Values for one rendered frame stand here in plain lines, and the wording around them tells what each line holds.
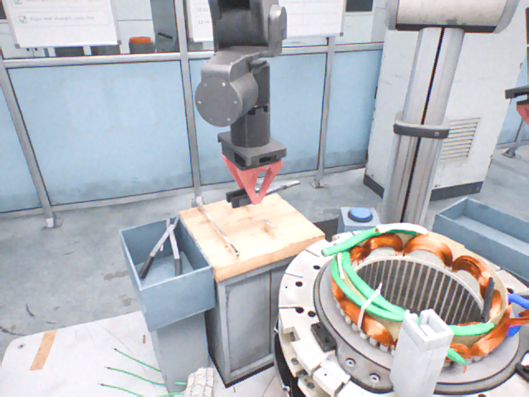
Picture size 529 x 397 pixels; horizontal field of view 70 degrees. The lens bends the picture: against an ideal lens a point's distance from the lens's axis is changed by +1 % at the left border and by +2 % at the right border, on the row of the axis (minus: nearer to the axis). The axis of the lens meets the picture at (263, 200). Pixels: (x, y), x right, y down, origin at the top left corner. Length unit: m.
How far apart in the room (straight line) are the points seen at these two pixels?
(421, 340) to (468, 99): 2.64
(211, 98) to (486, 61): 2.59
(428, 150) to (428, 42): 0.22
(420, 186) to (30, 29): 2.16
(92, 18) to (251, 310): 2.07
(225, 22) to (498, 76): 2.66
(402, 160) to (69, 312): 1.79
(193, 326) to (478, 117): 2.65
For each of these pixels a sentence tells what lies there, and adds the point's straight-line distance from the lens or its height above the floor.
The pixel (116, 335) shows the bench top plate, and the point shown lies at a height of 0.78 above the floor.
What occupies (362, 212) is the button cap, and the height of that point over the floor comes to 1.04.
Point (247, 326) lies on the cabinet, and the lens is 0.70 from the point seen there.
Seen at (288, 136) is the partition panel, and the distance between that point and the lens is 2.88.
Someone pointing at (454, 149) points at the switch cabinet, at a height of 0.42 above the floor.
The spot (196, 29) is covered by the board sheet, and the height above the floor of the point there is 1.20.
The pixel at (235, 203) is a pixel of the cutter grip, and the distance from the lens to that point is 0.57.
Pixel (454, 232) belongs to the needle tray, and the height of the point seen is 1.04.
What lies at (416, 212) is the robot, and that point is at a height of 0.97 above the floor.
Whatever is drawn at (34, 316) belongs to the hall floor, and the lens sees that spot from 2.27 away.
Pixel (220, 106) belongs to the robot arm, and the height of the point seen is 1.31.
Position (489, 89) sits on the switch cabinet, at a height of 0.82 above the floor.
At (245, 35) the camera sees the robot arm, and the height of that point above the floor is 1.38.
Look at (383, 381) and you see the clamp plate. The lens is 0.42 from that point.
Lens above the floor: 1.43
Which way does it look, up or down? 30 degrees down
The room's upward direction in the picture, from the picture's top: straight up
